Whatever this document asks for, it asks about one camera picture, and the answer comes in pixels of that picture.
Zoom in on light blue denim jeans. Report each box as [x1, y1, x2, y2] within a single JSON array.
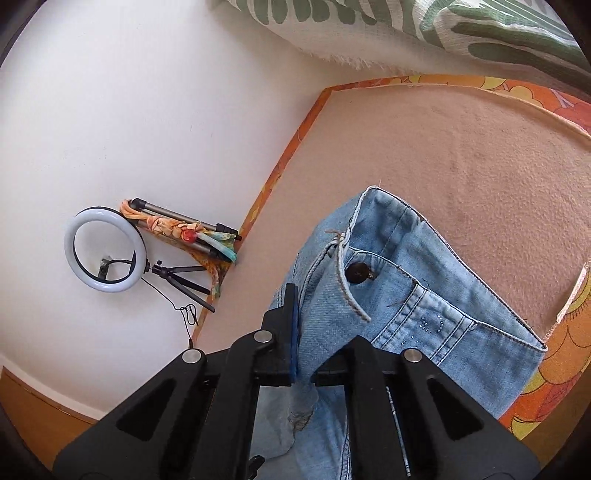
[[252, 186, 547, 479]]

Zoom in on black mini tripod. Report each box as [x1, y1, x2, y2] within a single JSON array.
[[150, 261, 215, 313]]

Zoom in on orange floral bed cover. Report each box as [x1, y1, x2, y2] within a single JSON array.
[[193, 75, 590, 438]]

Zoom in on green white patterned pillow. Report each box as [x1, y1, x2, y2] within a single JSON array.
[[231, 1, 590, 90]]

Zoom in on black ring light cable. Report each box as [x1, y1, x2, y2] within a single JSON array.
[[140, 275, 199, 349]]

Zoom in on white ring light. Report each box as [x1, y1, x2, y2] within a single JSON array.
[[64, 206, 148, 293]]

